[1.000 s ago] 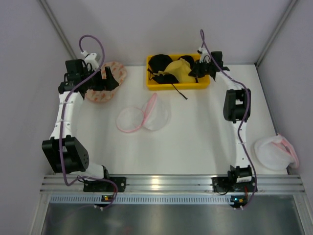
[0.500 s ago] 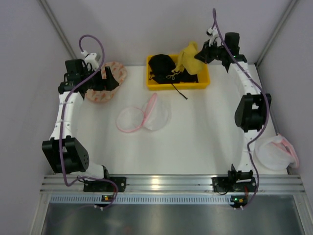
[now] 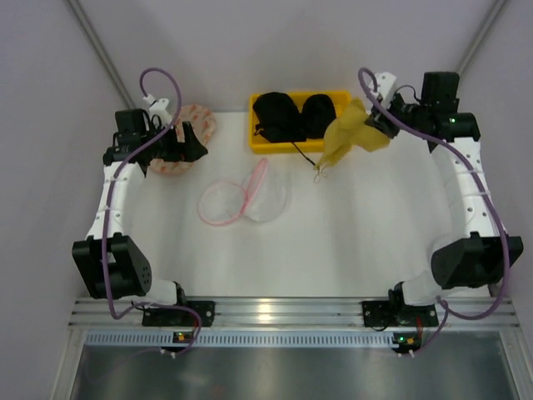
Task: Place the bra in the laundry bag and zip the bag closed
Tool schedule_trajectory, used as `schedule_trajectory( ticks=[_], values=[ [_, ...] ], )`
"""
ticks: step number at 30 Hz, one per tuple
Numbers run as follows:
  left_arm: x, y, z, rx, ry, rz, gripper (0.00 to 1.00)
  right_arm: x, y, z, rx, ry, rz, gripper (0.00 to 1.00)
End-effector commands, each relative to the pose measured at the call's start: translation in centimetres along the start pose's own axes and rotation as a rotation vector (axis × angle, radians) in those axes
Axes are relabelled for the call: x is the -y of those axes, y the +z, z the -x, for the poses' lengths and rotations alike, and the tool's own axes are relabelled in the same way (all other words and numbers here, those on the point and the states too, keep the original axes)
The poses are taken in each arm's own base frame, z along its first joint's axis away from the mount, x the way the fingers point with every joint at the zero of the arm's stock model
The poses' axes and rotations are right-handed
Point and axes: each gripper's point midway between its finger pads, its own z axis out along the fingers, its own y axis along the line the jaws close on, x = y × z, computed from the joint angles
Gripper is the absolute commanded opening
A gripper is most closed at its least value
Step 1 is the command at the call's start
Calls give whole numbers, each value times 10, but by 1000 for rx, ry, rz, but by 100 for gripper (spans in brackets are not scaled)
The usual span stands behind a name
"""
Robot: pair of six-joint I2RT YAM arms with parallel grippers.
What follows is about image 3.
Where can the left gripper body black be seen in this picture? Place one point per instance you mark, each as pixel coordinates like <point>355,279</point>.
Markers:
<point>179,146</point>

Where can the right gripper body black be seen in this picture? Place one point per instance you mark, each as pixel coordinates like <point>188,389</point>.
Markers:
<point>384,125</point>

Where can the yellow bra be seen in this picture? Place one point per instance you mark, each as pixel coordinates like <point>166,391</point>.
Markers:
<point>341,134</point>

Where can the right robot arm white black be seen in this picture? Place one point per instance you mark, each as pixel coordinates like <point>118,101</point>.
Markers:
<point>478,252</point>

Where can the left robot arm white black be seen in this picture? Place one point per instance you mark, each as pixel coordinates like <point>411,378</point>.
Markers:
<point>111,265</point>

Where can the patterned beige laundry bag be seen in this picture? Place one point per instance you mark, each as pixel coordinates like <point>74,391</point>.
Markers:
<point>204,125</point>

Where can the black bra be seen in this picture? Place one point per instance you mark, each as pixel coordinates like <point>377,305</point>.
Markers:
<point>280,120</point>

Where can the yellow plastic bin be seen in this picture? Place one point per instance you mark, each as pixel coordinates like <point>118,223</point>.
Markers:
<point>260,145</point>

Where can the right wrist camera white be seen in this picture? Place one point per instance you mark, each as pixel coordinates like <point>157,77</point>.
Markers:
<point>382,88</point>

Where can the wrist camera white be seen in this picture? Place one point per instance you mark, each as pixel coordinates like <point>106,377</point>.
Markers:
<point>382,88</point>
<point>158,109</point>

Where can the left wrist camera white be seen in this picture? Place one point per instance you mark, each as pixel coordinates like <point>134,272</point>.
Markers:
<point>158,109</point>

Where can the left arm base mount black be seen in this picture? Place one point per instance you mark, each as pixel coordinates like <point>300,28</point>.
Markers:
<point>183,316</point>

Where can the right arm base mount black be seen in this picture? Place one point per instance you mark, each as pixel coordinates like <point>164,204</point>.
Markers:
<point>383,314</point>

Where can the slotted cable duct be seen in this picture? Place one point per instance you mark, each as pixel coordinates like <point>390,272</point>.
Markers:
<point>251,339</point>

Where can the aluminium rail front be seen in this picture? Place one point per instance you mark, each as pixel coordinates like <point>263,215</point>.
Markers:
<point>283,313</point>

